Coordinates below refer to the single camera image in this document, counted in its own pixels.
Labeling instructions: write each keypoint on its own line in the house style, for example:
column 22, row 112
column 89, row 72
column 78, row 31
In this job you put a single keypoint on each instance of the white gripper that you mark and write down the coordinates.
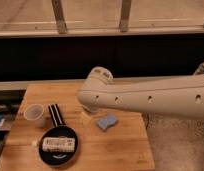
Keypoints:
column 85, row 118

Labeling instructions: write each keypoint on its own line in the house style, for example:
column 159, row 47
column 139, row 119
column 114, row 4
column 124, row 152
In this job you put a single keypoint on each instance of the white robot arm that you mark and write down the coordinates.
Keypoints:
column 178, row 97

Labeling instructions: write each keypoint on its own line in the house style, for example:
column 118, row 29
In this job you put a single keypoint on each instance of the blue sponge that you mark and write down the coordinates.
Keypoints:
column 107, row 121

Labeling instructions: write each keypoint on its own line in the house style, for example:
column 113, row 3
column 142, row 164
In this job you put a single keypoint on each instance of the black frying pan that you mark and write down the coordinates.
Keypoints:
column 60, row 129

